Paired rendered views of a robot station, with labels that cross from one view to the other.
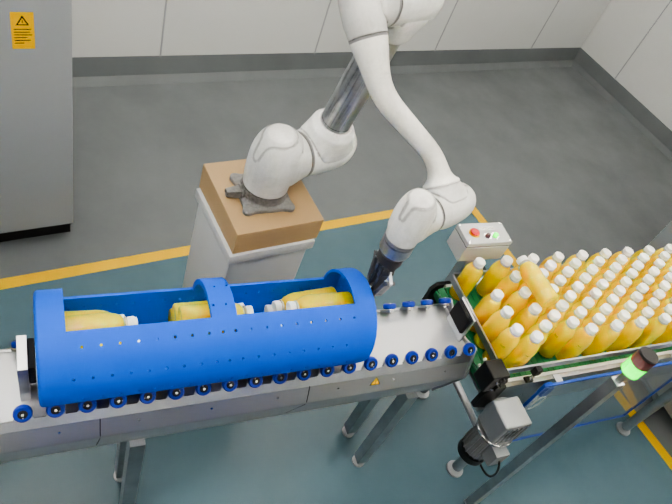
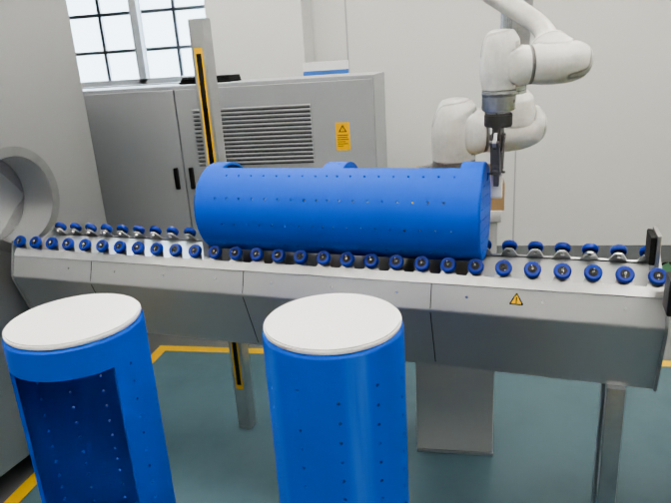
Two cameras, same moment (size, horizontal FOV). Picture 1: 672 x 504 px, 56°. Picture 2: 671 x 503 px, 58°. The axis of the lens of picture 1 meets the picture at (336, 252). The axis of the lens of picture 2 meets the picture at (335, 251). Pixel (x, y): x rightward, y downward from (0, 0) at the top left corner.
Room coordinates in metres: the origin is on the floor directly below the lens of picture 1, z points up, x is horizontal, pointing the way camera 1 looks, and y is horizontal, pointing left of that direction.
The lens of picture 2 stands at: (-0.02, -1.30, 1.53)
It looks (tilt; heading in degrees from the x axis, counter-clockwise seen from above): 18 degrees down; 57
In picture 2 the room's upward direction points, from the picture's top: 4 degrees counter-clockwise
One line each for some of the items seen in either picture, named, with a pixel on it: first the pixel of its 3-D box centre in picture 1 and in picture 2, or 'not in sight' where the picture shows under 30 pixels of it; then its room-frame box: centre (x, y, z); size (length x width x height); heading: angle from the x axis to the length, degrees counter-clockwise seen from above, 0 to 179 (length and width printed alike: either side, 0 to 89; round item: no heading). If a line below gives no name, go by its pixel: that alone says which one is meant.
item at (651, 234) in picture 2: (459, 319); (651, 253); (1.50, -0.48, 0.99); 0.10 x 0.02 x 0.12; 36
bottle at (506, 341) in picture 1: (503, 345); not in sight; (1.48, -0.65, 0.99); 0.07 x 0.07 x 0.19
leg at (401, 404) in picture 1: (382, 429); (607, 479); (1.41, -0.47, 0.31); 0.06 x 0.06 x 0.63; 36
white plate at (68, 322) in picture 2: not in sight; (74, 318); (0.16, 0.03, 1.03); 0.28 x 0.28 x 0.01
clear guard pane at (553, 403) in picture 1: (589, 402); not in sight; (1.66, -1.15, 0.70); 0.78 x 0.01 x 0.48; 126
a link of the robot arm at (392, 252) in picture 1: (397, 244); (498, 102); (1.28, -0.14, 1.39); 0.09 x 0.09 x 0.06
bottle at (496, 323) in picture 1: (493, 327); not in sight; (1.54, -0.61, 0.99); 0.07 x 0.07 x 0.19
